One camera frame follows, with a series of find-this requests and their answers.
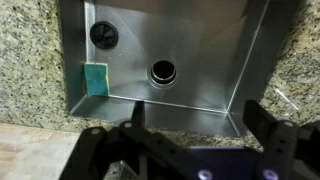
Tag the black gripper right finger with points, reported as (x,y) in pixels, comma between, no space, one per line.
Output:
(276,140)

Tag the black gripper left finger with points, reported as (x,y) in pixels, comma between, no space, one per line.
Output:
(90,146)

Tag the thin white strip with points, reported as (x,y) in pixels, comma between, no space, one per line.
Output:
(286,99)

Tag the wooden butcher block cutting board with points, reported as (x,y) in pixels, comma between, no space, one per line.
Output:
(30,153)

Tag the teal and yellow sponge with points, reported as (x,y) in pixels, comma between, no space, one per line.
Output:
(96,80)

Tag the round metal sink drain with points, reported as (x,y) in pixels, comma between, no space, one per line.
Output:
(162,73)

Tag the black sink stopper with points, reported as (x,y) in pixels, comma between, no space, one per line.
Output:
(104,34)

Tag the stainless steel sink basin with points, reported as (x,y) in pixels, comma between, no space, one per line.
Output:
(200,50)

